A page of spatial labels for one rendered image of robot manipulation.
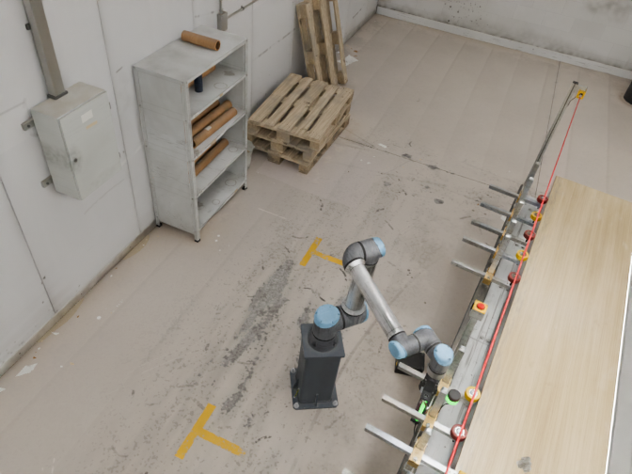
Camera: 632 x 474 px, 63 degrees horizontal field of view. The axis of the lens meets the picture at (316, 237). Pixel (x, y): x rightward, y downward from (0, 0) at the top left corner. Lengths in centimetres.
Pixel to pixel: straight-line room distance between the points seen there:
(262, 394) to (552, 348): 191
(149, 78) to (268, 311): 196
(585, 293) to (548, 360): 68
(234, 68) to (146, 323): 223
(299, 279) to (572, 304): 210
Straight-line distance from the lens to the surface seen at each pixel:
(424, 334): 251
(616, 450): 127
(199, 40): 427
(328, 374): 347
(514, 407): 304
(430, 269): 477
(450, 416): 321
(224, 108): 467
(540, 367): 326
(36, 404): 401
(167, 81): 389
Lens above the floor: 331
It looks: 44 degrees down
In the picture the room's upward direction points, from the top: 8 degrees clockwise
